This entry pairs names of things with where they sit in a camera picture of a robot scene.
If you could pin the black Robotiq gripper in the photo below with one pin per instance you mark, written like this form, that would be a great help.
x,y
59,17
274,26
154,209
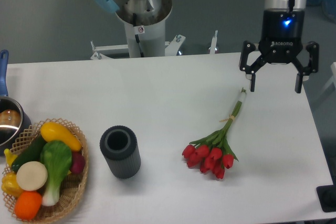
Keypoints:
x,y
280,41

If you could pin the red tulip bouquet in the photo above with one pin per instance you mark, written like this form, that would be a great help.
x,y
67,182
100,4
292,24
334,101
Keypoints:
x,y
213,152

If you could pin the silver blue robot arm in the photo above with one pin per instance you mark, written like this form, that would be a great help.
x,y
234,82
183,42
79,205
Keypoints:
x,y
149,12

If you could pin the black device at table edge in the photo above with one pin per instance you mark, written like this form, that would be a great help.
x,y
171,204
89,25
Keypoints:
x,y
326,195

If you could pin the dark grey ribbed vase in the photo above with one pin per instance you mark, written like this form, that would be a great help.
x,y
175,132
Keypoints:
x,y
120,149

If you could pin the dark red radish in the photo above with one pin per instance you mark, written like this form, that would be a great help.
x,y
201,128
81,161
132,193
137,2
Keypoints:
x,y
78,163

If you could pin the yellow squash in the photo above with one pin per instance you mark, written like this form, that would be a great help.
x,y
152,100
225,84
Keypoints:
x,y
52,131

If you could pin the woven wicker basket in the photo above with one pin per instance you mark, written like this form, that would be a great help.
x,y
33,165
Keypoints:
x,y
72,188

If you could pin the green bok choy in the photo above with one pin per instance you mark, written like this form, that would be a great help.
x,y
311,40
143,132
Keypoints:
x,y
56,156

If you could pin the dark green cucumber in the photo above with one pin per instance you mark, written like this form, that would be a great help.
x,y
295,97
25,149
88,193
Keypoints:
x,y
31,153

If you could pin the cream round bun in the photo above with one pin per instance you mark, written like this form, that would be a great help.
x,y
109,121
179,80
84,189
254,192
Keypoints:
x,y
32,176

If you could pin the orange fruit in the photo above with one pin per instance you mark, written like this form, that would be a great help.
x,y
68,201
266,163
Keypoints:
x,y
28,205

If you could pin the yellow bell pepper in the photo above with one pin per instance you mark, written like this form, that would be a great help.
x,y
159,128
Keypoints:
x,y
10,185

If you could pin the white furniture frame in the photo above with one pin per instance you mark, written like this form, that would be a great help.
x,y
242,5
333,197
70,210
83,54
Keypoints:
x,y
327,89

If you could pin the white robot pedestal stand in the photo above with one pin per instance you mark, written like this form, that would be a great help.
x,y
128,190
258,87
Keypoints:
x,y
142,41

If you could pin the blue handled saucepan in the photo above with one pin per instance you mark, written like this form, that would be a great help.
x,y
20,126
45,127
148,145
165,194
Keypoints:
x,y
13,118

